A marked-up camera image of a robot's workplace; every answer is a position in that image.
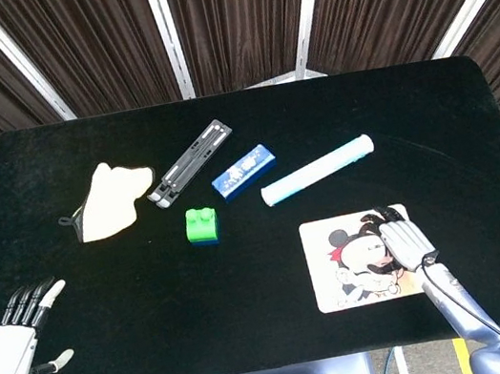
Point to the black velvet tablecloth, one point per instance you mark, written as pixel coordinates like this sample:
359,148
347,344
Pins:
157,319

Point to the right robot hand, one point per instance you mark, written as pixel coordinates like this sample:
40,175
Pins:
405,244

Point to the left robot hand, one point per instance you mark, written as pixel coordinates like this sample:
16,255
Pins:
4,358

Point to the white and light-blue roll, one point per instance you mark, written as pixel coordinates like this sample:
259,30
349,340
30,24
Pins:
315,170

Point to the yellow floor tape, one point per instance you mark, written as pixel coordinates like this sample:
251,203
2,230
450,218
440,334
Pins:
461,353

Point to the green and blue toy brick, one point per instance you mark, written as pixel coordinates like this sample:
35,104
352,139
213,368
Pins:
201,227

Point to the blue rectangular box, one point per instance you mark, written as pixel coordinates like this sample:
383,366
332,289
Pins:
242,171

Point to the cartoon girl mouse pad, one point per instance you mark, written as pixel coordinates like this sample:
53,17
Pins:
326,290

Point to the black folding laptop stand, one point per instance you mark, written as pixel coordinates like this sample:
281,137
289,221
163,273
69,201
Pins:
192,158

